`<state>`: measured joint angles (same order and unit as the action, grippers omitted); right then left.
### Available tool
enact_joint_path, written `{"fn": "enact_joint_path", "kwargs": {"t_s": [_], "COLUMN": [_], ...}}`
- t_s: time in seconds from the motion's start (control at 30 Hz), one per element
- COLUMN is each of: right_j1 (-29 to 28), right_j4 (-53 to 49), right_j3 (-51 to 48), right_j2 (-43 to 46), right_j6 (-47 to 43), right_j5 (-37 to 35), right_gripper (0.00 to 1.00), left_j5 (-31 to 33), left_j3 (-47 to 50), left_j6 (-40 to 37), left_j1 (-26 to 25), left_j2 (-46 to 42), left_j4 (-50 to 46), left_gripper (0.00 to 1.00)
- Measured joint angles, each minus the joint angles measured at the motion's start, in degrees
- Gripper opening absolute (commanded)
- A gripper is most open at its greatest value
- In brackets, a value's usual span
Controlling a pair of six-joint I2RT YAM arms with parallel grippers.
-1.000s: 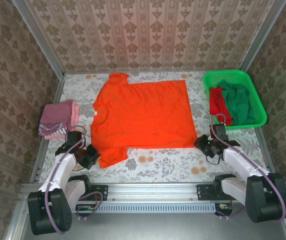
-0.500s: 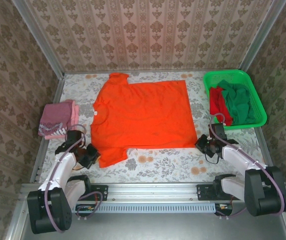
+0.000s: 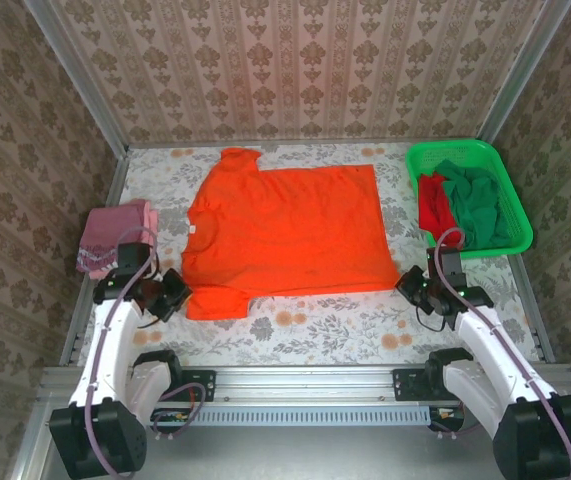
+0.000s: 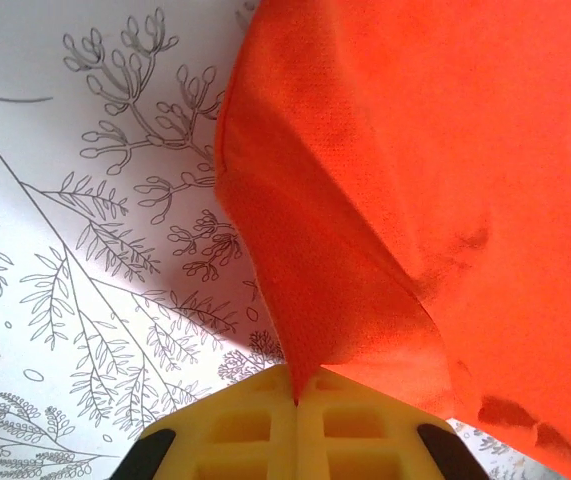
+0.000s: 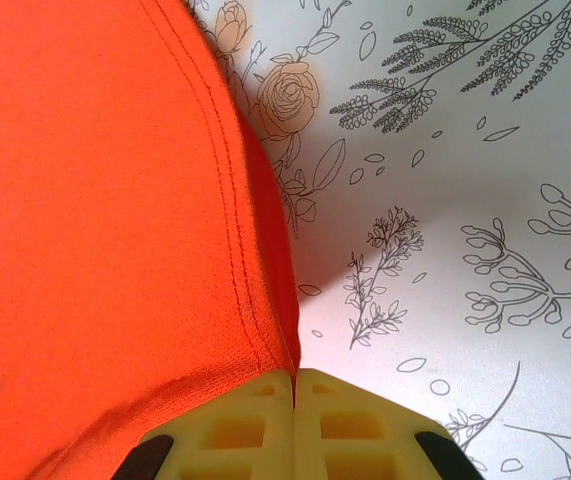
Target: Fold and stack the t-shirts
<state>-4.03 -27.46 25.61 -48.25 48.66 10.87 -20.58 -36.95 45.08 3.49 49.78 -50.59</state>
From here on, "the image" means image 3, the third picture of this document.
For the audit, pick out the orange t-shirt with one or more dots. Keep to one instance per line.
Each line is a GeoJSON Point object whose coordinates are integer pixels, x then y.
{"type": "Point", "coordinates": [290, 230]}

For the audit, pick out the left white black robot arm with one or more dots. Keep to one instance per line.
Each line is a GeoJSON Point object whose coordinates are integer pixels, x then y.
{"type": "Point", "coordinates": [110, 350]}

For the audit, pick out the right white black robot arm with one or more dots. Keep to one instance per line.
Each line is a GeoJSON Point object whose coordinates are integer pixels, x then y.
{"type": "Point", "coordinates": [495, 350]}

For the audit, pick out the folded pink t-shirt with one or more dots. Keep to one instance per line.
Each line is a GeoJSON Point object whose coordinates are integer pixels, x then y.
{"type": "Point", "coordinates": [152, 220]}

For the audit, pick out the red t-shirt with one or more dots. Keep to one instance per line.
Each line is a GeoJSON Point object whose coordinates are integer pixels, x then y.
{"type": "Point", "coordinates": [432, 205]}

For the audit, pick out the green t-shirt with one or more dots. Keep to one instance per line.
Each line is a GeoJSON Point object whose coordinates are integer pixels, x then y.
{"type": "Point", "coordinates": [475, 210]}

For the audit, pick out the floral patterned table cover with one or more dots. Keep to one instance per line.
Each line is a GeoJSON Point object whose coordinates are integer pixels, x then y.
{"type": "Point", "coordinates": [315, 330]}

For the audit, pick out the green plastic basket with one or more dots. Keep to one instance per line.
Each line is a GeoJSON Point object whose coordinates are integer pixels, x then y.
{"type": "Point", "coordinates": [465, 150]}

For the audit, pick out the grey metal panel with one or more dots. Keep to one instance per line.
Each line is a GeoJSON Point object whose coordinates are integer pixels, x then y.
{"type": "Point", "coordinates": [305, 455]}

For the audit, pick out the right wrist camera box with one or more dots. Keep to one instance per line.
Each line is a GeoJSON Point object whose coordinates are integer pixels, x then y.
{"type": "Point", "coordinates": [446, 264]}

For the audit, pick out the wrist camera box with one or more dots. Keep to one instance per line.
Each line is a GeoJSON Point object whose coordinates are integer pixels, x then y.
{"type": "Point", "coordinates": [131, 256]}
{"type": "Point", "coordinates": [446, 264]}

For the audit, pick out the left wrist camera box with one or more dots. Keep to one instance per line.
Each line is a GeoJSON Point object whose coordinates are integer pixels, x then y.
{"type": "Point", "coordinates": [131, 256]}

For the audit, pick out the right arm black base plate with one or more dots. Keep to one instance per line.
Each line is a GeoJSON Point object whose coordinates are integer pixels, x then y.
{"type": "Point", "coordinates": [407, 385]}

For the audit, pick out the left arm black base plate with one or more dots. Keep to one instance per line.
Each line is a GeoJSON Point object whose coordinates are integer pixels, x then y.
{"type": "Point", "coordinates": [202, 385]}

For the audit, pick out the aluminium mounting rail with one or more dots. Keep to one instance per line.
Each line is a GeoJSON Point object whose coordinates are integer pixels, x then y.
{"type": "Point", "coordinates": [305, 382]}

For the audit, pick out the aluminium frame post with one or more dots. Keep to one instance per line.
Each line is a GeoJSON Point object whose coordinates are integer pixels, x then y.
{"type": "Point", "coordinates": [77, 75]}
{"type": "Point", "coordinates": [525, 70]}

